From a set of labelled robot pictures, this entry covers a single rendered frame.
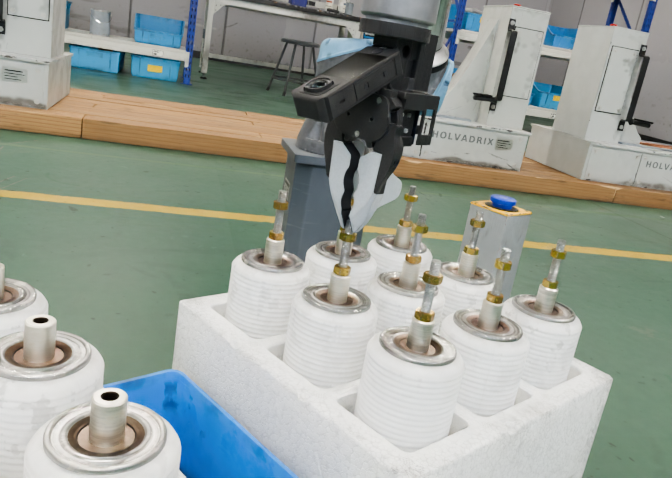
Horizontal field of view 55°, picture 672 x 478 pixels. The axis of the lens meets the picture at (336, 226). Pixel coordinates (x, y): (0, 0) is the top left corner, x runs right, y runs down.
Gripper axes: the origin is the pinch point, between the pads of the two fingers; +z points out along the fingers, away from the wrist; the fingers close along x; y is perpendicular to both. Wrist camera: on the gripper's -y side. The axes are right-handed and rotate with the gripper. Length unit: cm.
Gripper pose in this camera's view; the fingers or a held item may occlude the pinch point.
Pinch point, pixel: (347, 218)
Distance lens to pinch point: 67.6
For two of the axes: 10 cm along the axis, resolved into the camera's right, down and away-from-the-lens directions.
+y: 6.7, -0.9, 7.3
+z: -1.7, 9.5, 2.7
